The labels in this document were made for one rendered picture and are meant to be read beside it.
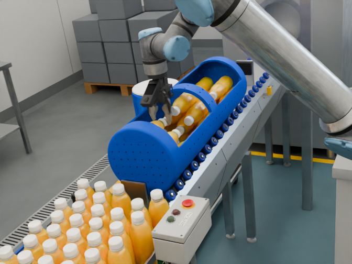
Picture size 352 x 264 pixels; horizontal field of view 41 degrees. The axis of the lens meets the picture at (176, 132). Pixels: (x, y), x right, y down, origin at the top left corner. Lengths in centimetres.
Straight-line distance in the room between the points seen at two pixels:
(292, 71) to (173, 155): 62
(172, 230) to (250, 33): 58
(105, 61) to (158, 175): 413
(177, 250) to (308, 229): 188
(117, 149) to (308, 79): 81
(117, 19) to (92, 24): 37
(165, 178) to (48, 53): 461
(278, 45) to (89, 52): 479
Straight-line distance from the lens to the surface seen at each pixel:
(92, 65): 588
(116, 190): 156
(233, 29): 113
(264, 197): 343
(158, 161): 167
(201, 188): 195
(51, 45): 621
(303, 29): 280
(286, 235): 308
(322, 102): 127
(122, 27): 546
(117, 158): 177
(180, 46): 164
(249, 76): 281
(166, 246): 135
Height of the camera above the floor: 189
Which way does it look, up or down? 25 degrees down
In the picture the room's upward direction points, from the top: 8 degrees counter-clockwise
